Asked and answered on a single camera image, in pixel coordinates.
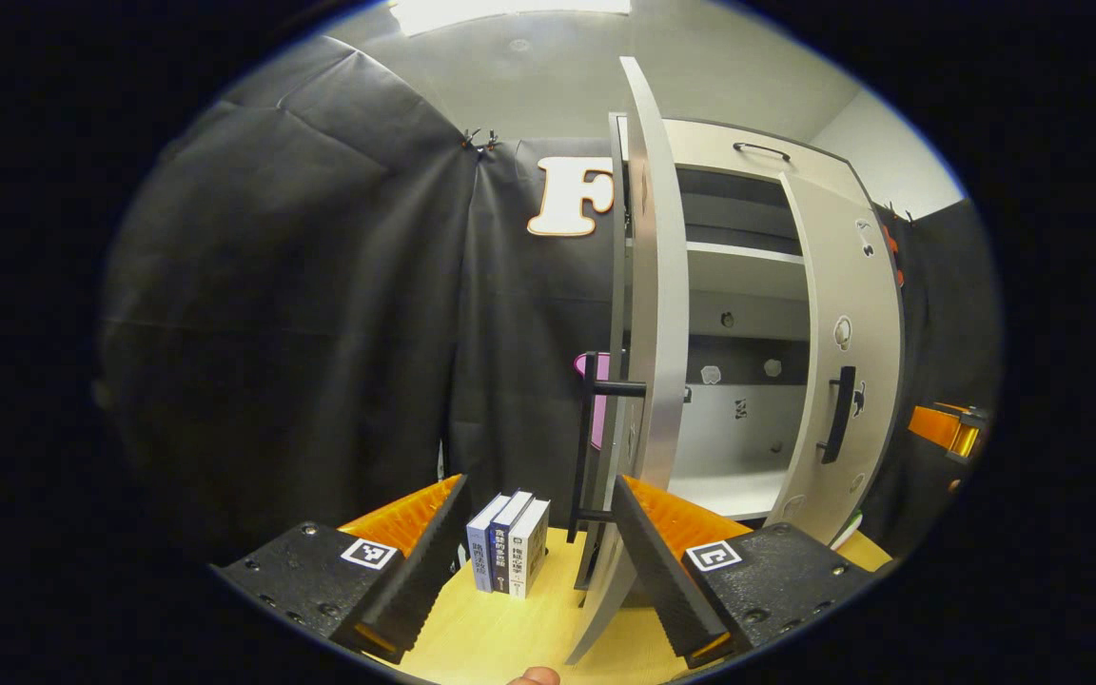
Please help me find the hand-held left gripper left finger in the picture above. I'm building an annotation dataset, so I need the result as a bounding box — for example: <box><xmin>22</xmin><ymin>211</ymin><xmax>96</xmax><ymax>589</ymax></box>
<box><xmin>210</xmin><ymin>474</ymin><xmax>473</xmax><ymax>665</ymax></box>

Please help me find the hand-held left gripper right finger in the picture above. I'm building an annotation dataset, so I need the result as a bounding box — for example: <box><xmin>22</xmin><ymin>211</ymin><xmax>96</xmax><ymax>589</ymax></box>
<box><xmin>610</xmin><ymin>474</ymin><xmax>877</xmax><ymax>669</ymax></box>

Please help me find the cabinet door with cat sticker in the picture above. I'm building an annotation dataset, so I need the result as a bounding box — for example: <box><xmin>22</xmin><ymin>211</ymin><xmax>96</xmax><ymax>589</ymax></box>
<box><xmin>762</xmin><ymin>171</ymin><xmax>906</xmax><ymax>548</ymax></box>

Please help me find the cabinet door with camera sticker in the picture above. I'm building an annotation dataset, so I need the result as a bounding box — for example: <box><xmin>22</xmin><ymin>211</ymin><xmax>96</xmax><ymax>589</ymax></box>
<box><xmin>562</xmin><ymin>55</ymin><xmax>692</xmax><ymax>665</ymax></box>

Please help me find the white and grey cabinet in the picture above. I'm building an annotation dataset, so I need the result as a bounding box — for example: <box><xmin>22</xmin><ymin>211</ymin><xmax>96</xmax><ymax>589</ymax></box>
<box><xmin>605</xmin><ymin>112</ymin><xmax>906</xmax><ymax>591</ymax></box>

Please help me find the white cabinet shelf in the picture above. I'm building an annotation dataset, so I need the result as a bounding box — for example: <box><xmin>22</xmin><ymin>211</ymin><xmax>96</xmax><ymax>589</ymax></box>
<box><xmin>686</xmin><ymin>241</ymin><xmax>808</xmax><ymax>301</ymax></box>

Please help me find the light blue book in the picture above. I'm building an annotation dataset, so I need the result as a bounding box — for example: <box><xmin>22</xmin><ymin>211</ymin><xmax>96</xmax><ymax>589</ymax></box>
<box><xmin>467</xmin><ymin>493</ymin><xmax>511</xmax><ymax>593</ymax></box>

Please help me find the dark blue book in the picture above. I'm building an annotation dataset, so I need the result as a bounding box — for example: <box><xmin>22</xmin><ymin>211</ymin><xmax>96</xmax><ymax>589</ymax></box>
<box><xmin>491</xmin><ymin>490</ymin><xmax>535</xmax><ymax>596</ymax></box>

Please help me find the white book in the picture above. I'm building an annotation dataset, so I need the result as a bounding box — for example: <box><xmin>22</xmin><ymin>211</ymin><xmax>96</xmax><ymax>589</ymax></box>
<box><xmin>508</xmin><ymin>498</ymin><xmax>551</xmax><ymax>600</ymax></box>

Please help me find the black backdrop cloth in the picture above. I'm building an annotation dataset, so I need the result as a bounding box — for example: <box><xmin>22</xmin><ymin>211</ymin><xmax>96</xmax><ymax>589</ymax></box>
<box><xmin>96</xmin><ymin>38</ymin><xmax>630</xmax><ymax>562</ymax></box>
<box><xmin>867</xmin><ymin>195</ymin><xmax>1003</xmax><ymax>548</ymax></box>

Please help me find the white drawer front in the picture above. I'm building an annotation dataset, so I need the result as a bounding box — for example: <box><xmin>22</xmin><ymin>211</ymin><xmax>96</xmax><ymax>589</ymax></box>
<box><xmin>619</xmin><ymin>116</ymin><xmax>868</xmax><ymax>206</ymax></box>

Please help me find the ceiling light panel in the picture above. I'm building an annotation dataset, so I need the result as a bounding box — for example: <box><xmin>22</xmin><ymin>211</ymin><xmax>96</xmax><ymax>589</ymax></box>
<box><xmin>391</xmin><ymin>0</ymin><xmax>632</xmax><ymax>36</ymax></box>

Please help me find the black door handle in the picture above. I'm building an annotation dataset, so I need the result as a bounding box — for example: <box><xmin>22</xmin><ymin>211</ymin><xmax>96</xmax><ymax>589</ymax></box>
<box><xmin>567</xmin><ymin>352</ymin><xmax>649</xmax><ymax>548</ymax></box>
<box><xmin>816</xmin><ymin>366</ymin><xmax>858</xmax><ymax>465</ymax></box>

